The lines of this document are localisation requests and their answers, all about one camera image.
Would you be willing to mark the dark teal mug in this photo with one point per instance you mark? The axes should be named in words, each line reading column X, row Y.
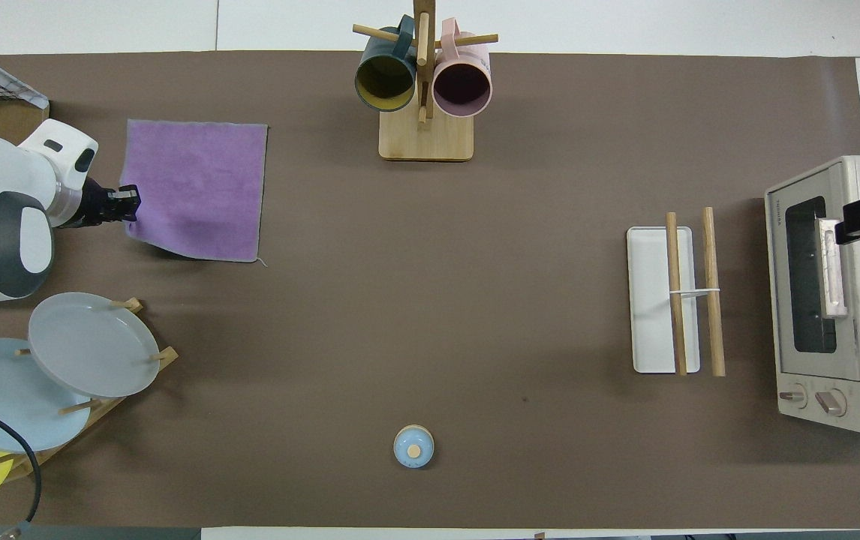
column 385, row 79

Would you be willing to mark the brown table mat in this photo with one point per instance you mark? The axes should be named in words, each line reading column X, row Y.
column 400, row 300

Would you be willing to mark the light blue plate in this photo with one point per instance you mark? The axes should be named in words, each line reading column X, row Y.
column 2, row 397

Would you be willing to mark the cream toaster oven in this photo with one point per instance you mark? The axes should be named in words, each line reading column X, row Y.
column 813, row 375

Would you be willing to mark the white rectangular tray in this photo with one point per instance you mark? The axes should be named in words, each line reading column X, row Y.
column 651, row 300

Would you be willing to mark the purple and grey towel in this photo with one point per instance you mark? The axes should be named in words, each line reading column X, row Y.
column 197, row 187

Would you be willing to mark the white marbled panel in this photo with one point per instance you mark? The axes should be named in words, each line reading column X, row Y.
column 10, row 81

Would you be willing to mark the grey plate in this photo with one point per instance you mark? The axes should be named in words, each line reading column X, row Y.
column 92, row 345

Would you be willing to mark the wooden plate rack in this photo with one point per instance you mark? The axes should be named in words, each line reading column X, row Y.
column 100, row 409

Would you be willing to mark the pink mug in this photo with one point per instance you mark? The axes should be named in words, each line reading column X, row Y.
column 462, row 86

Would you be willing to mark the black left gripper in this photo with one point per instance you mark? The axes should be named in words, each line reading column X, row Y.
column 96, row 204

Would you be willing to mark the wooden mug tree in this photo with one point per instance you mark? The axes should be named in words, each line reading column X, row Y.
column 426, row 139

